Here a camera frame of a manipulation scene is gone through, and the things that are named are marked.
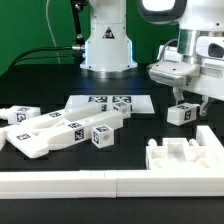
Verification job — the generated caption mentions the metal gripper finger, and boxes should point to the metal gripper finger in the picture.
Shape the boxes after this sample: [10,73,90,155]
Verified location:
[173,87,184,104]
[200,96,210,116]

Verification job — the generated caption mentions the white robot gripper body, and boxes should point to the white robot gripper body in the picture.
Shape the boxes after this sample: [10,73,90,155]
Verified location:
[147,46,224,101]

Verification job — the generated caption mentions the white chair seat block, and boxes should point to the white chair seat block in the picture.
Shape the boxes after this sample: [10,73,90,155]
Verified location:
[146,138,224,171]

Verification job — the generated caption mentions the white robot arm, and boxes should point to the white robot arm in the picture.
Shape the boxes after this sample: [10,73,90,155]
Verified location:
[71,0,224,115]

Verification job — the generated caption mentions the long white chair side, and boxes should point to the long white chair side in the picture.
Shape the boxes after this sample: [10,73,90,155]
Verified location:
[6,110,123,159]

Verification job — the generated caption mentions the small white tagged cube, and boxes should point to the small white tagged cube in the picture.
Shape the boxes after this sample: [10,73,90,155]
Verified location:
[113,101,131,119]

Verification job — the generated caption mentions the white cube with hole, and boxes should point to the white cube with hole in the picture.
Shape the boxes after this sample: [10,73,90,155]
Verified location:
[91,124,114,148]

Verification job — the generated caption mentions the white piece at left edge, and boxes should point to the white piece at left edge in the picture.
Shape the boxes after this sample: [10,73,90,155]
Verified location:
[0,128,6,151]

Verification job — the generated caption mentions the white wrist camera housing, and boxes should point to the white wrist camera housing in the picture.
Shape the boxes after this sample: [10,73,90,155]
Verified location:
[196,36,224,60]

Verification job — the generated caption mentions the white marker base plate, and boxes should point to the white marker base plate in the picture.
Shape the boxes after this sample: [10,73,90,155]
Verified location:
[66,95,154,114]

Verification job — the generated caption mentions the white U-shaped border frame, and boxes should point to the white U-shaped border frame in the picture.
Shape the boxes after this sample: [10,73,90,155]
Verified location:
[0,126,224,199]

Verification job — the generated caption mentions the thin white cable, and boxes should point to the thin white cable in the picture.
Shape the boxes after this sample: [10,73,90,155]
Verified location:
[45,0,62,65]

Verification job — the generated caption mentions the black cable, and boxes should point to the black cable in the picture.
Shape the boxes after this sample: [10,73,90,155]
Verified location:
[7,45,86,71]

